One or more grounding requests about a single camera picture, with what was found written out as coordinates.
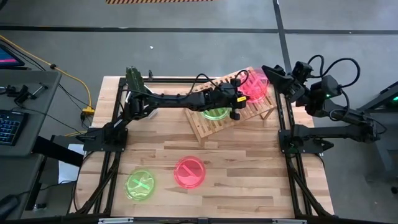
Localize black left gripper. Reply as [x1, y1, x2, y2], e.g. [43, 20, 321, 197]
[213, 78, 249, 121]

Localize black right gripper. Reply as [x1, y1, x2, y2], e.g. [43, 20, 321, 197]
[261, 64, 312, 104]

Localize pink translucent plastic plate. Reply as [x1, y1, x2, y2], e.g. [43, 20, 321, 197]
[238, 68, 270, 104]
[173, 155, 207, 190]

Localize green translucent plastic plate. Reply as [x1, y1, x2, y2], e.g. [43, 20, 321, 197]
[200, 106, 233, 121]
[124, 168, 156, 202]

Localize wooden slatted shelf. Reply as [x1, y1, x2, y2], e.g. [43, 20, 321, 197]
[184, 65, 278, 146]

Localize green artificial cactus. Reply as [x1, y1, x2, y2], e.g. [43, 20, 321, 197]
[125, 65, 147, 96]

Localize black flat box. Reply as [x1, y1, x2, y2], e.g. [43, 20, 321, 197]
[32, 134, 86, 168]

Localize grey desk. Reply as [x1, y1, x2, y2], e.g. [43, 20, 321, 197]
[0, 70, 63, 157]

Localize black desk clamp tool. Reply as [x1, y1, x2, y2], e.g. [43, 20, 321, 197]
[12, 82, 50, 105]

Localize backlit black keyboard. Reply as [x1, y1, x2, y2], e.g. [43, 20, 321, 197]
[0, 109, 27, 147]

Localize monitor with pink blue screen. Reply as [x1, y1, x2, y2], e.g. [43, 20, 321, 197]
[0, 43, 25, 68]

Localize black computer mouse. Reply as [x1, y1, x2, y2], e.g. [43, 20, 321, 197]
[0, 194, 20, 220]

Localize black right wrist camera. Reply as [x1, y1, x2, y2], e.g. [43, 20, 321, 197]
[293, 60, 313, 82]

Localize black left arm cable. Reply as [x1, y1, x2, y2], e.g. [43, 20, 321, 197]
[195, 68, 251, 94]

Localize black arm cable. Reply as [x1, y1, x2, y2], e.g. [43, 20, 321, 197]
[195, 68, 251, 94]
[307, 54, 362, 123]

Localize black aluminium table frame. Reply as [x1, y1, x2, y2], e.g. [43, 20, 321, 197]
[70, 76, 335, 224]

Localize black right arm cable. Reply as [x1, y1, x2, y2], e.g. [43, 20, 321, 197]
[307, 54, 362, 123]

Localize yellow floor cable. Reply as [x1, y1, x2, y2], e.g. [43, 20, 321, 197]
[0, 34, 94, 138]

